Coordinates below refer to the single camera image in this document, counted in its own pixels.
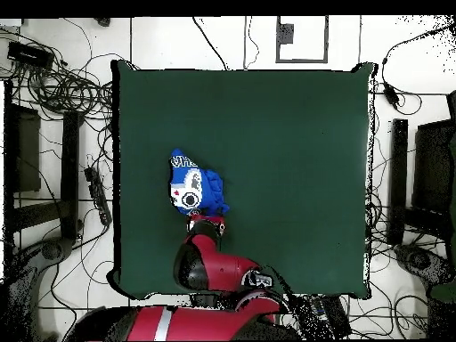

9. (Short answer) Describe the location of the black upright stand bar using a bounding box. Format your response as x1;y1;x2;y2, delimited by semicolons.
387;118;410;247
60;110;81;240

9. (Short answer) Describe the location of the black power adapter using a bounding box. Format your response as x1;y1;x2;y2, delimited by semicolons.
382;82;401;110

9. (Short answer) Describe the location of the grey rectangular frame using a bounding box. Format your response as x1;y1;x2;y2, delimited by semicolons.
274;15;330;65

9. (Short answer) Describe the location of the grey stand foot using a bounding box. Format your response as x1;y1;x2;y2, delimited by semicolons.
6;236;75;342
393;243;454;287

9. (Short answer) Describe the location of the small dark grey box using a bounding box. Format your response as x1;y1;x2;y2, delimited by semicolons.
277;22;296;45

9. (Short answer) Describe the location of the thick black cable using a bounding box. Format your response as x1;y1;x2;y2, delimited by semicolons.
191;16;230;71

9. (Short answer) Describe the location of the thin black cable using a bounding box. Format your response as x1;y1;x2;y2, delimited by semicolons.
243;16;261;69

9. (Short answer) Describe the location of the black power strip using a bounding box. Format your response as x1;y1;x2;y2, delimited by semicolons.
84;166;113;227

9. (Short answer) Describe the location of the blue printed shirt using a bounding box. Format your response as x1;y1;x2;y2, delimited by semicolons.
167;148;232;219

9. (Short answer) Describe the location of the black flat box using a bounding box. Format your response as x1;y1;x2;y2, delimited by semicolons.
305;295;353;338

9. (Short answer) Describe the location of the black cable tangle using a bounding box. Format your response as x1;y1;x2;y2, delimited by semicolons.
6;20;116;123

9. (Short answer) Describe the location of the black metal frame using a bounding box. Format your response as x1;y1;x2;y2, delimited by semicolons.
3;80;72;232

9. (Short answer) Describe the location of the large black box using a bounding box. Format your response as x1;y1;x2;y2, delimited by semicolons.
411;118;456;216

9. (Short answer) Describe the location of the black electronics box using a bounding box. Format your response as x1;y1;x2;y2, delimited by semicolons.
6;40;55;71

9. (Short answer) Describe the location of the dark green table cloth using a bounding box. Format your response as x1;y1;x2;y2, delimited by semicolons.
109;59;379;301

